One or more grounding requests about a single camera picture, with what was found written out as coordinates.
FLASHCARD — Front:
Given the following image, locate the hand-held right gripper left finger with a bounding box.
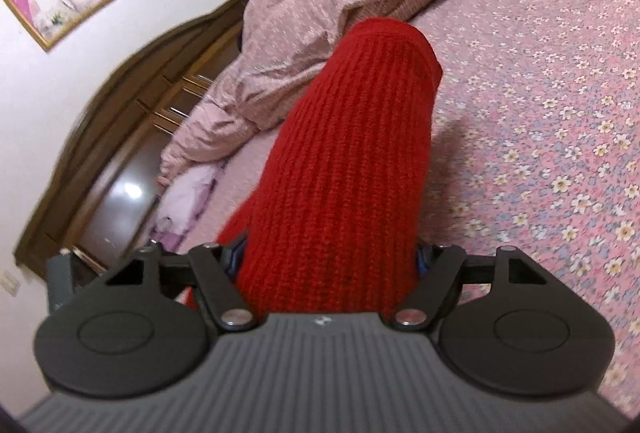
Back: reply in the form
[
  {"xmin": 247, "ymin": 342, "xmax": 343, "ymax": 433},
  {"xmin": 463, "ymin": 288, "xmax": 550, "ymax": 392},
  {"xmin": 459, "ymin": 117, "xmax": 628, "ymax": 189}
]
[{"xmin": 105, "ymin": 235, "xmax": 261, "ymax": 333}]

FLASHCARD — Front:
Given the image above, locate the purple patterned pillow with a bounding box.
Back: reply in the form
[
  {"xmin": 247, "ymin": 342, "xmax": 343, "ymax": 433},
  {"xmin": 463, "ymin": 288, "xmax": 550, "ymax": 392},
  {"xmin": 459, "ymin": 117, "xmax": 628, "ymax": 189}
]
[{"xmin": 147, "ymin": 160, "xmax": 228, "ymax": 259}]

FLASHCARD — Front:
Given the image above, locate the dark wooden headboard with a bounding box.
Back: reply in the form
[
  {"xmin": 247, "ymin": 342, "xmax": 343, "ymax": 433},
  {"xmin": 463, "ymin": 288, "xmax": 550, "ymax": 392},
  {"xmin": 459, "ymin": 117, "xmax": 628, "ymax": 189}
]
[{"xmin": 14, "ymin": 0, "xmax": 250, "ymax": 279}]

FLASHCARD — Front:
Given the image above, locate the red knit cardigan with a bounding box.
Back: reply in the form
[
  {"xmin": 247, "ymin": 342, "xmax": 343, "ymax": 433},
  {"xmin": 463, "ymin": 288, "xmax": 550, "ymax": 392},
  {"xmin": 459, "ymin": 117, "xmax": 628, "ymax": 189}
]
[{"xmin": 181, "ymin": 17, "xmax": 445, "ymax": 316}]

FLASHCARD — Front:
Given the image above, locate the white wall socket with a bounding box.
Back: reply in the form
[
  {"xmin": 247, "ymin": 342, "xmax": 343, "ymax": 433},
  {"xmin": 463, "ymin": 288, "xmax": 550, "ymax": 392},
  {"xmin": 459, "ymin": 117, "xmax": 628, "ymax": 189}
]
[{"xmin": 0, "ymin": 270, "xmax": 22, "ymax": 298}]

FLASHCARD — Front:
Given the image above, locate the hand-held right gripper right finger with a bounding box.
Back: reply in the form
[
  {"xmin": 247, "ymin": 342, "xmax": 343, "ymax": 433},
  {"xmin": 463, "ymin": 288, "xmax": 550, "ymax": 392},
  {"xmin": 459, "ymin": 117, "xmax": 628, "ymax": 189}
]
[{"xmin": 391, "ymin": 244, "xmax": 548, "ymax": 333}]

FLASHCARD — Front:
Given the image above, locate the pink floral bed sheet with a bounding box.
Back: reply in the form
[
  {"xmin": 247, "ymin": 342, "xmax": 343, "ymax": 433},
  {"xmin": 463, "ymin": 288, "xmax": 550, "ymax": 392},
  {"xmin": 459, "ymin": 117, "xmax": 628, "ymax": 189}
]
[{"xmin": 215, "ymin": 0, "xmax": 640, "ymax": 419}]

